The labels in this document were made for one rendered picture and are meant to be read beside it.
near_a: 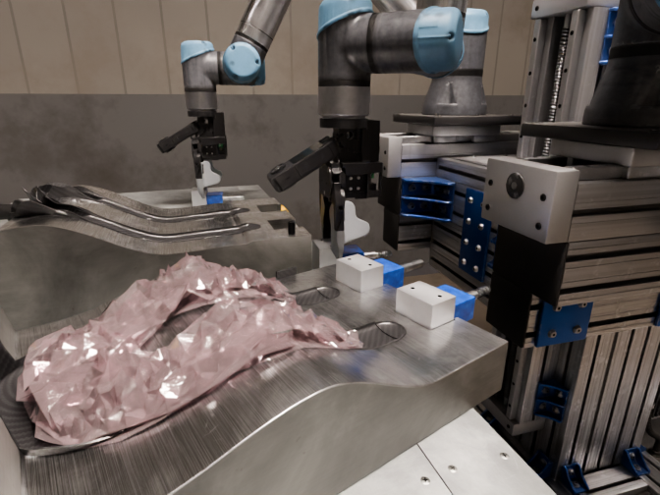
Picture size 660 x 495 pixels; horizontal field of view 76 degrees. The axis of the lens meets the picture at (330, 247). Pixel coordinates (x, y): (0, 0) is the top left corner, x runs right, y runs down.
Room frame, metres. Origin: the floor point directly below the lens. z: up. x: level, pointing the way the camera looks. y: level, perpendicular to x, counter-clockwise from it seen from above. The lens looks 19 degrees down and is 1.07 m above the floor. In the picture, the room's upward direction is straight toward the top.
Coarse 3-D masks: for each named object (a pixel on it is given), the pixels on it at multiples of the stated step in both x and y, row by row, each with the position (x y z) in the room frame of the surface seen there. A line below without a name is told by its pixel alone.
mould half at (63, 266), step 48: (96, 192) 0.69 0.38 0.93; (0, 240) 0.46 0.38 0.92; (48, 240) 0.48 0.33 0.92; (96, 240) 0.49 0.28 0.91; (144, 240) 0.55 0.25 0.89; (192, 240) 0.57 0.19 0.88; (240, 240) 0.56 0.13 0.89; (288, 240) 0.57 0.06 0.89; (0, 288) 0.46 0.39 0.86; (48, 288) 0.47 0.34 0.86; (96, 288) 0.49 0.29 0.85
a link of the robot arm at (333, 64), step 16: (336, 0) 0.62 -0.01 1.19; (352, 0) 0.62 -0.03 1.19; (368, 0) 0.64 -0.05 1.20; (320, 16) 0.64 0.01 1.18; (336, 16) 0.62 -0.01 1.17; (352, 16) 0.62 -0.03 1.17; (368, 16) 0.62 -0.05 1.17; (320, 32) 0.64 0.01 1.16; (336, 32) 0.62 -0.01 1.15; (352, 32) 0.61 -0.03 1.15; (320, 48) 0.64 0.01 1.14; (336, 48) 0.62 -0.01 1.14; (352, 48) 0.61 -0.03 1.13; (320, 64) 0.64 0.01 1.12; (336, 64) 0.62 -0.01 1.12; (352, 64) 0.62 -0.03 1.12; (368, 64) 0.61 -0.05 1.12; (320, 80) 0.64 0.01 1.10; (336, 80) 0.62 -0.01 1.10; (352, 80) 0.62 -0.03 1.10; (368, 80) 0.64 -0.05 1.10
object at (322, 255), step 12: (312, 240) 0.67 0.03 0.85; (324, 240) 0.67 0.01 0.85; (312, 252) 0.67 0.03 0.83; (324, 252) 0.62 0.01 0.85; (348, 252) 0.64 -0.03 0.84; (360, 252) 0.64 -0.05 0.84; (372, 252) 0.67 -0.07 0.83; (384, 252) 0.67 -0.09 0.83; (312, 264) 0.67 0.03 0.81; (324, 264) 0.62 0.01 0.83
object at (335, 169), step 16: (336, 128) 0.62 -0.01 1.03; (352, 128) 0.62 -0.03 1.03; (368, 128) 0.65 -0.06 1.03; (352, 144) 0.65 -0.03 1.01; (368, 144) 0.65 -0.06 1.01; (336, 160) 0.64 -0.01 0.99; (352, 160) 0.65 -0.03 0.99; (368, 160) 0.65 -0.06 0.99; (320, 176) 0.67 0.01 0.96; (336, 176) 0.62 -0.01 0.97; (352, 176) 0.64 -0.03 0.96; (368, 176) 0.63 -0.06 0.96; (352, 192) 0.63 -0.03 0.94; (368, 192) 0.63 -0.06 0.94
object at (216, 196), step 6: (192, 192) 1.07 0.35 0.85; (204, 192) 1.07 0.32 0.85; (210, 192) 1.11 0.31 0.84; (216, 192) 1.11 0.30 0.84; (222, 192) 1.11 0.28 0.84; (192, 198) 1.07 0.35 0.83; (198, 198) 1.07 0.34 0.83; (204, 198) 1.07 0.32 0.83; (210, 198) 1.08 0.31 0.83; (216, 198) 1.08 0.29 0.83; (222, 198) 1.09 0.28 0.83; (228, 198) 1.10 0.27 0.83; (234, 198) 1.10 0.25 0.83; (240, 198) 1.11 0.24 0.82; (192, 204) 1.07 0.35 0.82; (198, 204) 1.07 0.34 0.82; (204, 204) 1.07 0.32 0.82
